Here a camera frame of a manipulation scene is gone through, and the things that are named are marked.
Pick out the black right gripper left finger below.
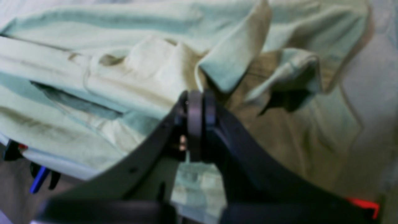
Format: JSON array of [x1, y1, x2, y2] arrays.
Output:
[[34, 91, 188, 224]]

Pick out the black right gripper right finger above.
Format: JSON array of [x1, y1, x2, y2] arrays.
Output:
[[188, 91, 376, 224]]

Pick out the light green T-shirt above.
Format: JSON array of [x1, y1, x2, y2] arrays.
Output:
[[1, 0, 369, 224]]

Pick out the blue orange clamp front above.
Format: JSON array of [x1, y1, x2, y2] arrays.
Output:
[[30, 162, 61, 194]]

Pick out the red clamp back edge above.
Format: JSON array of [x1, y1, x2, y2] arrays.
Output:
[[346, 198, 380, 220]]

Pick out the red clamp edge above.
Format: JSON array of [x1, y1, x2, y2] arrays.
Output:
[[2, 139, 28, 161], [346, 198, 380, 220]]

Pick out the green table cloth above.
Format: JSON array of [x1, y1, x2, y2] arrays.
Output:
[[1, 0, 397, 224]]

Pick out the red clamp left edge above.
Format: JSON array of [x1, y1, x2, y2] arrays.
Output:
[[2, 139, 28, 161]]

